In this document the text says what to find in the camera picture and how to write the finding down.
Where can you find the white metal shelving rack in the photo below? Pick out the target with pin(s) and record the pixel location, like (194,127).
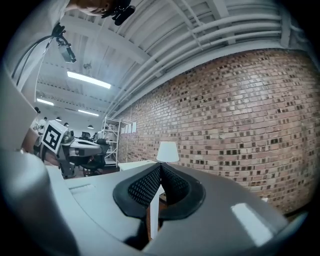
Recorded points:
(111,140)

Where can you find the bundle of white ceiling pipes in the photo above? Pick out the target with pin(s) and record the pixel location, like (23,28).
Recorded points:
(190,47)

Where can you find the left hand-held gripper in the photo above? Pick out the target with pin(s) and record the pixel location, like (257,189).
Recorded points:
(53,136)

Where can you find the long ceiling light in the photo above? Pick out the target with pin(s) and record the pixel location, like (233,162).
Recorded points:
(88,79)
(88,112)
(45,101)

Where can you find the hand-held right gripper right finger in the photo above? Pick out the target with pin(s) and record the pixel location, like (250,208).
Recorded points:
(225,212)

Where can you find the person's head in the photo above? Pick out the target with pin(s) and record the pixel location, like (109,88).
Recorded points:
(90,6)

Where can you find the white papers on wall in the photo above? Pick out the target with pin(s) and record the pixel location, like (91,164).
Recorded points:
(129,128)

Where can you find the white lamp shade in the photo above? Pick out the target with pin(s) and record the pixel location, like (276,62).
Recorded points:
(167,152)

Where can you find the black head-worn camera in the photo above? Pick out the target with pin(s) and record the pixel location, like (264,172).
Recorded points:
(122,13)

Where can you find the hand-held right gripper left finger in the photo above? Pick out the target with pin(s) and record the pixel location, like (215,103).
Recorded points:
(100,197)

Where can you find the black office chair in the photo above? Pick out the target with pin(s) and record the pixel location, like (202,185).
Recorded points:
(97,160)

